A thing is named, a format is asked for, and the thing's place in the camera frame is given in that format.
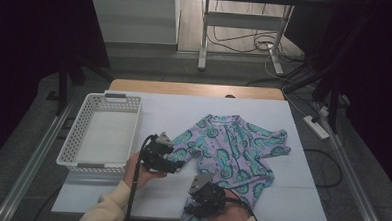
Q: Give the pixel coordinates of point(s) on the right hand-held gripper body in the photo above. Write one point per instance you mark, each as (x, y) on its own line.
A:
(208, 194)

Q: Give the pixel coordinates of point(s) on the white panel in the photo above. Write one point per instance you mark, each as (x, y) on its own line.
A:
(134, 17)

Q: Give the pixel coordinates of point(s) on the white power strip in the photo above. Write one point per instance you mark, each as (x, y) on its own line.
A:
(316, 127)

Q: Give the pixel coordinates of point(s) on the aluminium floor rail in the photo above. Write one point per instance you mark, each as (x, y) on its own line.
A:
(362, 198)
(22, 183)

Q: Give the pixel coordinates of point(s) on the purple seahorse print garment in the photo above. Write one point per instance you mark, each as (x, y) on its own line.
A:
(232, 148)

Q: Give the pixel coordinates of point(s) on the dark curtain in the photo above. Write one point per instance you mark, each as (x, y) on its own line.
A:
(26, 49)
(378, 81)

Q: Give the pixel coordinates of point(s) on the person's left hand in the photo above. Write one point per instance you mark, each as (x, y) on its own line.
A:
(137, 174)

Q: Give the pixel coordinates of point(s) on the person's right hand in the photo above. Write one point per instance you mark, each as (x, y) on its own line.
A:
(232, 219)

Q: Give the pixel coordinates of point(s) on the white metal desk frame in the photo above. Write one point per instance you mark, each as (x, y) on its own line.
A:
(241, 20)

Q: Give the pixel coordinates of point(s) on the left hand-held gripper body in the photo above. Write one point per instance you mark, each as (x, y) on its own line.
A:
(152, 153)

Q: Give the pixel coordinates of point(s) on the white perforated plastic basket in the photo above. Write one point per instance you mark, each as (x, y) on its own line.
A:
(83, 119)

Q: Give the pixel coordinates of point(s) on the black stand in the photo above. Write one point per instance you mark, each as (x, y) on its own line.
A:
(333, 110)
(62, 91)

